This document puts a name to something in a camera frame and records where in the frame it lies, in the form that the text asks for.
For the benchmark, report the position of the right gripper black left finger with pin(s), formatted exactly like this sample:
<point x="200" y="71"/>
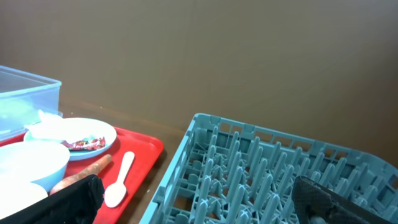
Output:
<point x="76" y="204"/>

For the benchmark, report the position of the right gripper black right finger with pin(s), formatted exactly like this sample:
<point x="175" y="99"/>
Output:
<point x="314" y="203"/>

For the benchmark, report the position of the orange carrot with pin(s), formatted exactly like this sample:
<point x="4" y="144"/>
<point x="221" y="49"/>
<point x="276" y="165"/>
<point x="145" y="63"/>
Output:
<point x="93" y="169"/>

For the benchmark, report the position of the light blue bowl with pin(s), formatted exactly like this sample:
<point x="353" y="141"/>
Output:
<point x="40" y="162"/>

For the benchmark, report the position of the red snack wrapper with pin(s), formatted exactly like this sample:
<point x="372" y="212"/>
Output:
<point x="86" y="144"/>

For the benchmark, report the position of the white tissue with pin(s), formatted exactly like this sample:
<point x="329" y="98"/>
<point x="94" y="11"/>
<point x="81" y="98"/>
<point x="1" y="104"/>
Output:
<point x="50" y="126"/>

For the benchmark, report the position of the mint green bowl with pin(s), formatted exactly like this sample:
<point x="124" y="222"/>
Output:
<point x="16" y="196"/>

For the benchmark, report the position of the grey dishwasher rack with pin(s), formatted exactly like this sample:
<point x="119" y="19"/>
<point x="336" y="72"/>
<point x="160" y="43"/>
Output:
<point x="226" y="171"/>

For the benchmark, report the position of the white plastic spoon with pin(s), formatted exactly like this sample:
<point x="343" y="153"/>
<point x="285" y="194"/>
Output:
<point x="115" y="192"/>

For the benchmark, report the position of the light blue plate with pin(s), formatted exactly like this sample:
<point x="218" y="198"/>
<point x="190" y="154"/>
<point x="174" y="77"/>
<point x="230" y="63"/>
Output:
<point x="80" y="128"/>

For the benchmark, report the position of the red plastic tray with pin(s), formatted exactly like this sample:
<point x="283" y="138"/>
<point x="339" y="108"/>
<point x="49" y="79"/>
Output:
<point x="146" y="149"/>

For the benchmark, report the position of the clear plastic bin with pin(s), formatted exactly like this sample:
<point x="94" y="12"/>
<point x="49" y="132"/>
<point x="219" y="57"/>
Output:
<point x="23" y="95"/>

